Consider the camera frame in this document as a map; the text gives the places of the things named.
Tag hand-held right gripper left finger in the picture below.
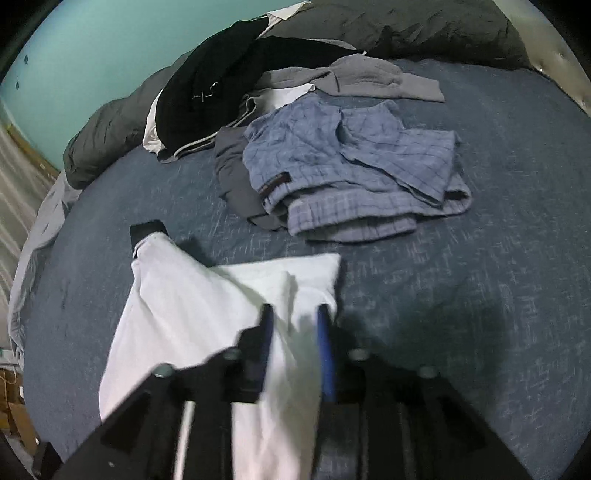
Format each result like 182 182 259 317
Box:
58 304 274 480

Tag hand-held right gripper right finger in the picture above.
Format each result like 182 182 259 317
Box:
314 305 532 480

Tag white polo shirt black trim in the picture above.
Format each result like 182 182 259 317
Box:
98 220 342 480

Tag blue heathered bed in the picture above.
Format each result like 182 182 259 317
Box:
21 58 591 480

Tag dark grey trousers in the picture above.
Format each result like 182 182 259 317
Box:
213 127 289 232

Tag blue plaid shorts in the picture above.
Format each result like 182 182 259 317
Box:
242 95 472 244

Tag white cloth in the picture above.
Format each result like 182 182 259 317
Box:
265 84 317 112

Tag light grey sheet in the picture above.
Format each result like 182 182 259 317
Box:
7 171 84 361

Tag brown cardboard box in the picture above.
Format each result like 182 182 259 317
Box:
0 364 40 455

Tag black jacket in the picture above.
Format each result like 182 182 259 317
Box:
154 17 368 162

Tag grey knit garment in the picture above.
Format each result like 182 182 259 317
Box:
252 54 445 103

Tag beige curtain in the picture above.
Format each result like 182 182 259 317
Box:
0 115 61 278

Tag dark grey duvet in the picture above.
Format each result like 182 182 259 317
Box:
62 0 534 190

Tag cream tufted headboard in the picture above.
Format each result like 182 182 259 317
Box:
503 0 591 116

